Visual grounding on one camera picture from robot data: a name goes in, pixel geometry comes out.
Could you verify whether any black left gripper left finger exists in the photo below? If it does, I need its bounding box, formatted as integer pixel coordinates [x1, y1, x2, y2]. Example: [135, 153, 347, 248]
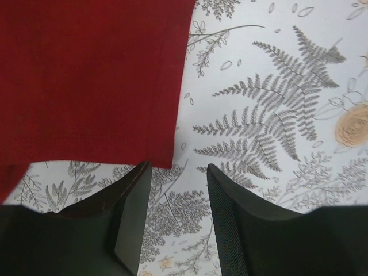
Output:
[1, 162, 152, 275]

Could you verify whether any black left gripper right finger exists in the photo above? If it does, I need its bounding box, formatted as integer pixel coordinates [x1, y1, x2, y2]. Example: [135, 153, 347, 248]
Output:
[206, 164, 367, 276]

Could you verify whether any red t-shirt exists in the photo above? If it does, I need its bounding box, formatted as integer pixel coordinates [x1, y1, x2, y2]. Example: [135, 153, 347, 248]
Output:
[1, 1, 195, 200]

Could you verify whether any floral patterned table mat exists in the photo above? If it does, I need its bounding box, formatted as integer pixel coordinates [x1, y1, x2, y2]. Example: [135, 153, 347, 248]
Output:
[1, 1, 367, 275]

